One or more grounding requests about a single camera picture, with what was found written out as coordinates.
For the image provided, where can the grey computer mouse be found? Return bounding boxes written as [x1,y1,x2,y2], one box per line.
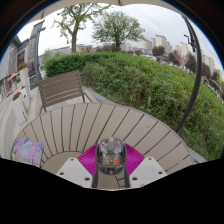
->
[96,136,127,176]

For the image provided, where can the tall grey sign pillar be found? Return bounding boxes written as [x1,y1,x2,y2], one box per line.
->
[27,19,46,90]

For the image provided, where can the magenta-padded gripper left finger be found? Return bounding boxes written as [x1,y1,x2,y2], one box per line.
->
[55,143,101,190]

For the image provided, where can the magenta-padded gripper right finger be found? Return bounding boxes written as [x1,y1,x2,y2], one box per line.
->
[123,143,168,190]

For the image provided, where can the tall white flower planter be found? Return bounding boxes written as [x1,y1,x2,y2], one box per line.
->
[16,62,30,86]

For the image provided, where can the distant apartment buildings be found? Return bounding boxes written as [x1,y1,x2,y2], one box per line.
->
[141,33,224,81]

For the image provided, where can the brown slatted chair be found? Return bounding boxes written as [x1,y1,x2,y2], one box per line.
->
[37,69,98,116]

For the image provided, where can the grey shopfront building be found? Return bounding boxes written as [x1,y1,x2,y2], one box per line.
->
[0,34,29,99]

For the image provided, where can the thin sparse tree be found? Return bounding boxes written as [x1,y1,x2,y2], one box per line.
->
[51,3,111,54]

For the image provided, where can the round leafy tree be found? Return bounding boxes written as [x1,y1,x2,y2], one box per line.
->
[91,10,146,52]

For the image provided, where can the grey low beam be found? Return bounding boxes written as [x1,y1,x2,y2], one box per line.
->
[184,146,208,164]

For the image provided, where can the curved black umbrella pole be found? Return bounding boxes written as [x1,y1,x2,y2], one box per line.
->
[174,14,203,134]

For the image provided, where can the flower print mouse pad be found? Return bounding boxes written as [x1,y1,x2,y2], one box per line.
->
[10,138,45,168]

